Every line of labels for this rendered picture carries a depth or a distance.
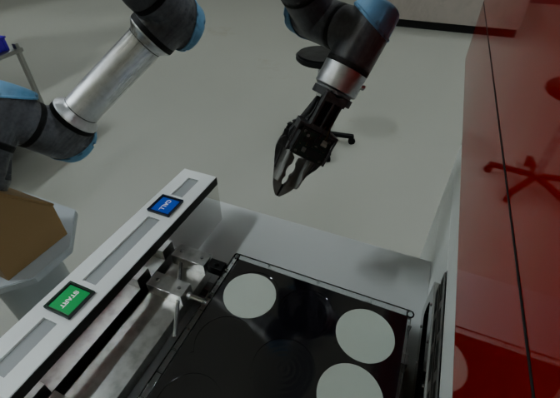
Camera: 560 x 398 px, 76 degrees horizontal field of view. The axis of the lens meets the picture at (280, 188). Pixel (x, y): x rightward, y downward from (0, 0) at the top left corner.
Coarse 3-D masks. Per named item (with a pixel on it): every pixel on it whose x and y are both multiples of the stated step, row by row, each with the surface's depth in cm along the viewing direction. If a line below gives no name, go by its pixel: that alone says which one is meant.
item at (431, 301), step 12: (432, 288) 66; (432, 300) 63; (432, 312) 61; (432, 324) 59; (420, 336) 66; (432, 336) 57; (420, 348) 63; (432, 348) 56; (420, 360) 61; (432, 360) 54; (420, 372) 60; (432, 372) 53; (420, 384) 58; (420, 396) 52
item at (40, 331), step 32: (160, 192) 83; (192, 192) 83; (128, 224) 75; (160, 224) 75; (96, 256) 68; (128, 256) 68; (96, 288) 62; (32, 320) 58; (64, 320) 58; (0, 352) 53; (32, 352) 53; (0, 384) 50
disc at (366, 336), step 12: (348, 312) 65; (360, 312) 65; (372, 312) 65; (348, 324) 64; (360, 324) 64; (372, 324) 64; (384, 324) 64; (348, 336) 62; (360, 336) 62; (372, 336) 62; (384, 336) 62; (348, 348) 60; (360, 348) 60; (372, 348) 60; (384, 348) 60; (360, 360) 59; (372, 360) 59
